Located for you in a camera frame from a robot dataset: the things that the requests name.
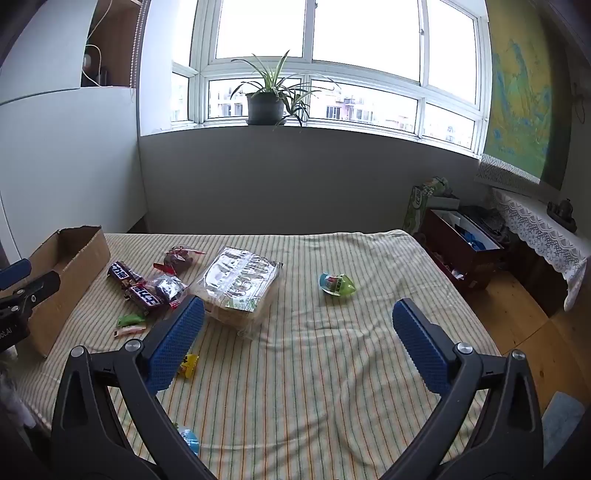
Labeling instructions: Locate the green printed carton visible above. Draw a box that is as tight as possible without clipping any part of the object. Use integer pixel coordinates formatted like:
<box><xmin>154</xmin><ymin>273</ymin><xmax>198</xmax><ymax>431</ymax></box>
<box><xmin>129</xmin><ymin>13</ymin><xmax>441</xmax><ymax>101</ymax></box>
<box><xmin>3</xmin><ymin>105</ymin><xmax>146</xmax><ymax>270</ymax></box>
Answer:
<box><xmin>403</xmin><ymin>178</ymin><xmax>451</xmax><ymax>234</ymax></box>

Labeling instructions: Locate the potted spider plant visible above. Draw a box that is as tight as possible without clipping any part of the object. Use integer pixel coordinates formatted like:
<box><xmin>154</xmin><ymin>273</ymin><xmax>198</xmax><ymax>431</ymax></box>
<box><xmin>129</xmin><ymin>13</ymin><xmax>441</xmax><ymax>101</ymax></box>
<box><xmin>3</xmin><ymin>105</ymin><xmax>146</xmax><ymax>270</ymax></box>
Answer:
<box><xmin>231</xmin><ymin>50</ymin><xmax>342</xmax><ymax>127</ymax></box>

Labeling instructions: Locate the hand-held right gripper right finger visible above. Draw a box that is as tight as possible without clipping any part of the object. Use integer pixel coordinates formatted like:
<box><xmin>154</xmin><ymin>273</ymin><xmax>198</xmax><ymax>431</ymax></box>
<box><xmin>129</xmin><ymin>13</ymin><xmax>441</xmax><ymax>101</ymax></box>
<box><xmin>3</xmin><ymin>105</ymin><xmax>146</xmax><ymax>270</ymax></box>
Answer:
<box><xmin>392</xmin><ymin>298</ymin><xmax>546</xmax><ymax>480</ymax></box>

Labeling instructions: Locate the white framed window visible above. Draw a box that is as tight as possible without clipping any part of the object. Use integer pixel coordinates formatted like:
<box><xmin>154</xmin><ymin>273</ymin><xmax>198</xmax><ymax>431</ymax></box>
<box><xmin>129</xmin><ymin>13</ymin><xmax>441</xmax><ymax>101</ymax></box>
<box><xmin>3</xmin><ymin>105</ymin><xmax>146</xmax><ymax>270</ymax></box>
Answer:
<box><xmin>171</xmin><ymin>0</ymin><xmax>491</xmax><ymax>155</ymax></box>

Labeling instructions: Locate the blue plastic bag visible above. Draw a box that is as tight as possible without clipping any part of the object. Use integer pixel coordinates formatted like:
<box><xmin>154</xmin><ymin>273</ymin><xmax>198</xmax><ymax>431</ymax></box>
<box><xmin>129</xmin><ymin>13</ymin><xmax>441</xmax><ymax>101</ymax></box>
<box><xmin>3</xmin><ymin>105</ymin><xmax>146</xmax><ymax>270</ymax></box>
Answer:
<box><xmin>457</xmin><ymin>226</ymin><xmax>490</xmax><ymax>252</ymax></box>

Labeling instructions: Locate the lace covered side table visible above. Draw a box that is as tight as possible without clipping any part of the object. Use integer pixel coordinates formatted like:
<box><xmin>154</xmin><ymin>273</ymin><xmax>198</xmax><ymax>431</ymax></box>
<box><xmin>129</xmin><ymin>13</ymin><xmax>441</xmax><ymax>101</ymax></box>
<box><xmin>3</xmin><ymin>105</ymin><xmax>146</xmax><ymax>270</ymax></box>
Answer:
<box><xmin>490</xmin><ymin>187</ymin><xmax>589</xmax><ymax>311</ymax></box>

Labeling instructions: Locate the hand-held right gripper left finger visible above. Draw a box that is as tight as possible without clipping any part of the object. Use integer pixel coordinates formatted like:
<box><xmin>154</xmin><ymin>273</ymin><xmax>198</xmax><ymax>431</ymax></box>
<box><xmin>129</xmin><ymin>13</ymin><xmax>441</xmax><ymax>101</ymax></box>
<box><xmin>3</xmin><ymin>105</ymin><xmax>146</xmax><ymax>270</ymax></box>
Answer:
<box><xmin>51</xmin><ymin>295</ymin><xmax>218</xmax><ymax>480</ymax></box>

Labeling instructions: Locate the sliced bread bag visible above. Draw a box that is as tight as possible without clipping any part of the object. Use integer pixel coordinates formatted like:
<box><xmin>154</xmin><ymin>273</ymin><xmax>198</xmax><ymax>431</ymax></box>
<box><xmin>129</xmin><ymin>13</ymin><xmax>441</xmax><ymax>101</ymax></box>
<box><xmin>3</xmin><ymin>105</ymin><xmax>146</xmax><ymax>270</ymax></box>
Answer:
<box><xmin>191</xmin><ymin>246</ymin><xmax>284</xmax><ymax>341</ymax></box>

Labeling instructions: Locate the wall map poster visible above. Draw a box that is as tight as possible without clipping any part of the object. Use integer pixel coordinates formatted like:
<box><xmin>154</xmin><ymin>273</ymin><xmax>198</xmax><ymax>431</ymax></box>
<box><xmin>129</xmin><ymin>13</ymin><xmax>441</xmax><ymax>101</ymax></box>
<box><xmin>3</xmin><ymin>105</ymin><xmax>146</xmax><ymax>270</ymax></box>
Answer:
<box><xmin>475</xmin><ymin>0</ymin><xmax>571</xmax><ymax>185</ymax></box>

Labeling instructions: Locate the small blue candy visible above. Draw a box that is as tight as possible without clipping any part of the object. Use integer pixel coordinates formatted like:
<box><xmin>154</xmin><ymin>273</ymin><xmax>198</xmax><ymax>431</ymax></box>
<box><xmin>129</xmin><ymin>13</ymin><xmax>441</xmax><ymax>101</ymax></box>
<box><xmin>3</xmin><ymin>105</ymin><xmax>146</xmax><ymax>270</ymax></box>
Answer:
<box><xmin>177</xmin><ymin>425</ymin><xmax>201</xmax><ymax>457</ymax></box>

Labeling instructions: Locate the striped bed sheet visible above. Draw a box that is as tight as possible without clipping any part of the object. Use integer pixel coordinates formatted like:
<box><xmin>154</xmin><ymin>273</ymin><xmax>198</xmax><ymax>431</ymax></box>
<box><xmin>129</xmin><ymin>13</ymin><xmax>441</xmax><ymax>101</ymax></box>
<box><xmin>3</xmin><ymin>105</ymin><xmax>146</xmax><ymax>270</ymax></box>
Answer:
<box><xmin>14</xmin><ymin>229</ymin><xmax>502</xmax><ymax>480</ymax></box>

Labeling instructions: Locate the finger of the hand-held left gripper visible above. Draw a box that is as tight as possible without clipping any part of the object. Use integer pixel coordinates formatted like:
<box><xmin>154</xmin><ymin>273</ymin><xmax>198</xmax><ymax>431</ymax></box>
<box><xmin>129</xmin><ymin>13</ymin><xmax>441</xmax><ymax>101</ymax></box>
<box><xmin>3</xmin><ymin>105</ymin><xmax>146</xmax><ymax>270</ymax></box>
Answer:
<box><xmin>0</xmin><ymin>258</ymin><xmax>32</xmax><ymax>291</ymax></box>
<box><xmin>0</xmin><ymin>270</ymin><xmax>62</xmax><ymax>311</ymax></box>

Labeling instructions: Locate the grey floor mat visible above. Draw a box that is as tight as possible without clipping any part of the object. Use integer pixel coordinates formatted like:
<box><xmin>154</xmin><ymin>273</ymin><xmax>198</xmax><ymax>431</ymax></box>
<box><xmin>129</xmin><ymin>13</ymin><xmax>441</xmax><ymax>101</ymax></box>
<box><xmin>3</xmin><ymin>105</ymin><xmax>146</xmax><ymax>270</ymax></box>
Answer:
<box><xmin>540</xmin><ymin>391</ymin><xmax>587</xmax><ymax>467</ymax></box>

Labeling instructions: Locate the silvery red-edged snack packet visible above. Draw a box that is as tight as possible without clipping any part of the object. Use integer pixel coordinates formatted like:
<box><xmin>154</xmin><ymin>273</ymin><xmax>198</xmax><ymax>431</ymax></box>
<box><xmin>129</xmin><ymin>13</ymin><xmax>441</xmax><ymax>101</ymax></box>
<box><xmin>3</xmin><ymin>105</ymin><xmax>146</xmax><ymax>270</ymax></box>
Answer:
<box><xmin>148</xmin><ymin>272</ymin><xmax>190</xmax><ymax>308</ymax></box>

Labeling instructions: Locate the dark figurine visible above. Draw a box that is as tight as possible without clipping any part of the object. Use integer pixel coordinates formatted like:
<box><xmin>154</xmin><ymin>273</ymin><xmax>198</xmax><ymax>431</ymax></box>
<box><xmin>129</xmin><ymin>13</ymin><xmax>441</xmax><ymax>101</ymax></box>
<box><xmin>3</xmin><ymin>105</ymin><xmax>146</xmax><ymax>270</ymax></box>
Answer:
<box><xmin>547</xmin><ymin>198</ymin><xmax>578</xmax><ymax>234</ymax></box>

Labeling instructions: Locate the dark red wooden chest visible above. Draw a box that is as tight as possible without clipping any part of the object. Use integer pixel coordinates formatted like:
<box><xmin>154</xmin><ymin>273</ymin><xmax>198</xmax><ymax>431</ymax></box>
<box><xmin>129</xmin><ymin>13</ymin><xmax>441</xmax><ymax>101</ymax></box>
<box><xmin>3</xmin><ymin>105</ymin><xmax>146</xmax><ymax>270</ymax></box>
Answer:
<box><xmin>422</xmin><ymin>208</ymin><xmax>505</xmax><ymax>291</ymax></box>

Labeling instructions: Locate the small clear red-edged snack packet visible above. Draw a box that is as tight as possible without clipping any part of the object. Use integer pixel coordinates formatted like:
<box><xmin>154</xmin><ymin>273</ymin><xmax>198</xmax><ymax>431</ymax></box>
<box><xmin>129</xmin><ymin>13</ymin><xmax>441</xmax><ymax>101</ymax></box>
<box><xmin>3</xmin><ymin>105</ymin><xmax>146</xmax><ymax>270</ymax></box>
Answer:
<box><xmin>164</xmin><ymin>244</ymin><xmax>206</xmax><ymax>274</ymax></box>

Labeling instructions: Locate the small yellow snack packet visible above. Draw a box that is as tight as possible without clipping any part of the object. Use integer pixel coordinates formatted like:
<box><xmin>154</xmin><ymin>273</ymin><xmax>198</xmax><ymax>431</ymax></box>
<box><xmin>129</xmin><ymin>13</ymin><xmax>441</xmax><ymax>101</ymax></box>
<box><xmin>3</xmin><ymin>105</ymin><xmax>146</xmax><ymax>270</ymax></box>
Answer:
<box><xmin>178</xmin><ymin>353</ymin><xmax>200</xmax><ymax>379</ymax></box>

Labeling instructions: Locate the brown cardboard box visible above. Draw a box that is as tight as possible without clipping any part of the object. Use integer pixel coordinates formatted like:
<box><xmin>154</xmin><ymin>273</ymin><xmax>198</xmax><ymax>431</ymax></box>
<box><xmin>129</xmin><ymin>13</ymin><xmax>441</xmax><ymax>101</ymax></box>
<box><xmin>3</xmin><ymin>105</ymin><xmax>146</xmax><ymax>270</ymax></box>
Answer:
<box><xmin>0</xmin><ymin>225</ymin><xmax>112</xmax><ymax>360</ymax></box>

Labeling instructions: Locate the brown chocolate bar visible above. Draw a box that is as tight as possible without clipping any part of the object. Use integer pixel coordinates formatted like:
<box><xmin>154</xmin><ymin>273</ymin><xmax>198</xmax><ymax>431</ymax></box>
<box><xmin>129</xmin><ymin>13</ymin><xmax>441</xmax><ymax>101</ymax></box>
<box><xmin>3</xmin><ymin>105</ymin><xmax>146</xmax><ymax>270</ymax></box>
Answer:
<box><xmin>126</xmin><ymin>281</ymin><xmax>164</xmax><ymax>315</ymax></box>
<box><xmin>107</xmin><ymin>261</ymin><xmax>145</xmax><ymax>288</ymax></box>

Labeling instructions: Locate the dark wooden cabinet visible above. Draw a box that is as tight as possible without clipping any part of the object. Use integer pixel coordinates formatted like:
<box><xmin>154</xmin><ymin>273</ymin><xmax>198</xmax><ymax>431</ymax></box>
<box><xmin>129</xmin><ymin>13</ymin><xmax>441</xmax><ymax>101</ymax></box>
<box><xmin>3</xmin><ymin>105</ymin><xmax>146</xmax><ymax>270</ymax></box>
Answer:
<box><xmin>508</xmin><ymin>240</ymin><xmax>571</xmax><ymax>319</ymax></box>

